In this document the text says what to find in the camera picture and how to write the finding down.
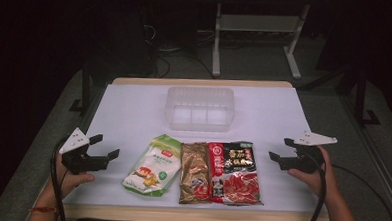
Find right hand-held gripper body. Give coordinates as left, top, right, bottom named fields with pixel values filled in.
left=281, top=129, right=339, bottom=176

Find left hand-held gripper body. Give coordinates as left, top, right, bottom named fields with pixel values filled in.
left=57, top=127, right=111, bottom=177

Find green and white food packet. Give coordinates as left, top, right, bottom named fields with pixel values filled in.
left=121, top=131, right=184, bottom=199

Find red and black food packet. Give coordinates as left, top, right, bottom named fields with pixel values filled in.
left=205, top=139, right=267, bottom=208

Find gold brown food packet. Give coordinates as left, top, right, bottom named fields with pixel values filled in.
left=177, top=141, right=215, bottom=206

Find clear plastic basket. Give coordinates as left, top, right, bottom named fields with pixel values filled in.
left=163, top=85, right=237, bottom=134

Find person's left hand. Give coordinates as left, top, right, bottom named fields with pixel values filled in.
left=53, top=152, right=97, bottom=201

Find person's right hand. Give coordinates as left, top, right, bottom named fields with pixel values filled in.
left=285, top=144, right=343, bottom=206

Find white paper sheet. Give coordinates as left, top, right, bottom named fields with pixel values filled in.
left=62, top=77, right=325, bottom=216

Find black metal stand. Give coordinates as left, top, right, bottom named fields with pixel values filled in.
left=68, top=60, right=94, bottom=118
left=344, top=63, right=384, bottom=129

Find left hand-held gripper black cable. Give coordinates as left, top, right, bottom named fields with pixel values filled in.
left=47, top=135, right=72, bottom=221

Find hand-held gripper black cable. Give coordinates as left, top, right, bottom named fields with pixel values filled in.
left=47, top=135, right=72, bottom=221
left=302, top=151, right=328, bottom=221

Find right hand-held gripper black cable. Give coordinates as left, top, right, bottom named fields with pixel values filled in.
left=302, top=151, right=328, bottom=221

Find red string bracelet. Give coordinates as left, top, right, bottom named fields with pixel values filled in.
left=28, top=204, right=60, bottom=217

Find aluminium rail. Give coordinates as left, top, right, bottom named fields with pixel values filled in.
left=332, top=93, right=392, bottom=217

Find black cable on floor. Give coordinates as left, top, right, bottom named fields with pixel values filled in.
left=328, top=163, right=392, bottom=221

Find tangle of background cables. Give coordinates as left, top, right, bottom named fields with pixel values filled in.
left=141, top=22, right=219, bottom=81

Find white metal table frame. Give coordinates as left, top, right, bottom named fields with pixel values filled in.
left=210, top=0, right=312, bottom=81

